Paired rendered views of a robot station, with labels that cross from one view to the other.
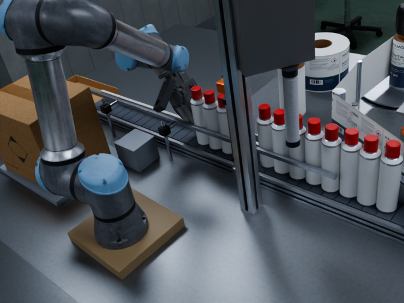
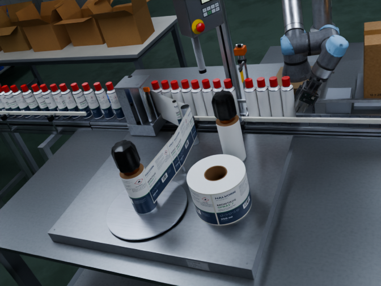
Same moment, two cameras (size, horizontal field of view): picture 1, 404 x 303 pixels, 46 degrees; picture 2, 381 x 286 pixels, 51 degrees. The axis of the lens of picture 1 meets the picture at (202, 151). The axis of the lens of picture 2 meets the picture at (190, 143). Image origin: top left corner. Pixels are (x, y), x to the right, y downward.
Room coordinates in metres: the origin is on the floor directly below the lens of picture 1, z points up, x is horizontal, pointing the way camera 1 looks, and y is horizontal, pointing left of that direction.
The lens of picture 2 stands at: (2.57, -0.82, 1.88)
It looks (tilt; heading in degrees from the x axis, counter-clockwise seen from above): 34 degrees down; 165
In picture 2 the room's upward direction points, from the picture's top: 16 degrees counter-clockwise
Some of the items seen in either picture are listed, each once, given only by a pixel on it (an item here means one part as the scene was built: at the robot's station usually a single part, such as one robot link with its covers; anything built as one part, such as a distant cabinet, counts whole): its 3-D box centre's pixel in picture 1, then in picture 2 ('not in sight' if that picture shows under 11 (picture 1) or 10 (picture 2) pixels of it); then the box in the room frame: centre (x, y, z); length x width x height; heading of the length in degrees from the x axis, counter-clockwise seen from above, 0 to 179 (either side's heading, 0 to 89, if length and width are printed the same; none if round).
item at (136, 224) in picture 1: (117, 216); (296, 66); (0.98, 0.26, 0.91); 0.15 x 0.15 x 0.10
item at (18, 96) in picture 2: not in sight; (21, 101); (0.19, -1.09, 0.98); 0.05 x 0.05 x 0.20
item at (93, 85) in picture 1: (74, 98); not in sight; (1.85, 0.50, 0.85); 0.30 x 0.26 x 0.04; 44
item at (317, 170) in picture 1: (184, 124); (301, 100); (1.32, 0.04, 0.96); 1.07 x 0.01 x 0.01; 44
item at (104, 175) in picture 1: (104, 184); (295, 45); (0.98, 0.27, 1.03); 0.13 x 0.12 x 0.14; 56
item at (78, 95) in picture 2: not in sight; (81, 100); (0.51, -0.78, 0.98); 0.05 x 0.05 x 0.20
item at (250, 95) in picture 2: not in sight; (252, 100); (1.20, -0.13, 0.98); 0.05 x 0.05 x 0.20
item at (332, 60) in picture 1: (320, 61); (219, 189); (1.58, -0.50, 0.95); 0.20 x 0.20 x 0.14
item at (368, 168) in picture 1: (368, 170); (169, 100); (0.90, -0.41, 0.98); 0.05 x 0.05 x 0.20
